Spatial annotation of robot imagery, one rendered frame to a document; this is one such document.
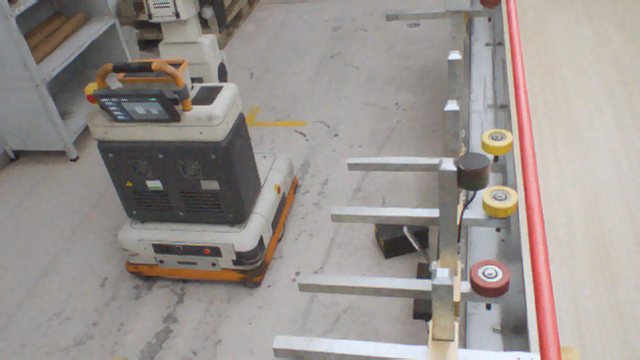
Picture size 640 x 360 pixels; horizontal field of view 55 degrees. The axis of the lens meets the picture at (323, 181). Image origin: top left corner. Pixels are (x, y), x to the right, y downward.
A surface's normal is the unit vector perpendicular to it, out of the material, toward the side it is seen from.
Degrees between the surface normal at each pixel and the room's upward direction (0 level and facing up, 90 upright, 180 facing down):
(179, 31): 82
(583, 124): 0
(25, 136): 90
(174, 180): 90
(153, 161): 90
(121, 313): 0
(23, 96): 90
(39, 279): 0
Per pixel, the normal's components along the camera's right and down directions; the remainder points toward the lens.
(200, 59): -0.22, 0.50
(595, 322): -0.13, -0.79
